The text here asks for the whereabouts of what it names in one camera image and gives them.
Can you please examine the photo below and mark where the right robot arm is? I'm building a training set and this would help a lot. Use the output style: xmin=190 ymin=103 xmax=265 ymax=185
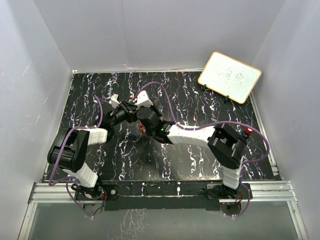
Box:
xmin=137 ymin=106 xmax=248 ymax=199

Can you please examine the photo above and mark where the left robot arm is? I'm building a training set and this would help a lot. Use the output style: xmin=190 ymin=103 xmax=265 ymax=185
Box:
xmin=47 ymin=101 xmax=139 ymax=200

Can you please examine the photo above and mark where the small whiteboard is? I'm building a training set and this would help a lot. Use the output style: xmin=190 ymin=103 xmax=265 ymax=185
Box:
xmin=198 ymin=51 xmax=262 ymax=104

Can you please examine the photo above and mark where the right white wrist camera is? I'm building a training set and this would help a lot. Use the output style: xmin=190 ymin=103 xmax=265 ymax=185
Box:
xmin=132 ymin=90 xmax=153 ymax=108

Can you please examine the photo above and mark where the aluminium frame rail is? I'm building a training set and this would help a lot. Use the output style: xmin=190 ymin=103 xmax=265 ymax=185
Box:
xmin=18 ymin=180 xmax=308 ymax=240

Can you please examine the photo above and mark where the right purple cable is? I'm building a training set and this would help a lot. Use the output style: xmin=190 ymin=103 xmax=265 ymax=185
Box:
xmin=133 ymin=81 xmax=271 ymax=217

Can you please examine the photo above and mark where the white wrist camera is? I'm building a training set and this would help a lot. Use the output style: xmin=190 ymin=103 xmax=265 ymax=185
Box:
xmin=109 ymin=93 xmax=120 ymax=109
xmin=132 ymin=90 xmax=153 ymax=108

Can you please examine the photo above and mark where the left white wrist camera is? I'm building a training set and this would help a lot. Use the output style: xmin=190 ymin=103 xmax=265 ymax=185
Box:
xmin=109 ymin=93 xmax=120 ymax=109

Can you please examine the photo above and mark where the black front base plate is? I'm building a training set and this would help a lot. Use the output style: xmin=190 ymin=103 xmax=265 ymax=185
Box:
xmin=74 ymin=179 xmax=253 ymax=212

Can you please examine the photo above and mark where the red emergency stop button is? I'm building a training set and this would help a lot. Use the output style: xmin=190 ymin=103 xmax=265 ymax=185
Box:
xmin=242 ymin=127 xmax=254 ymax=138

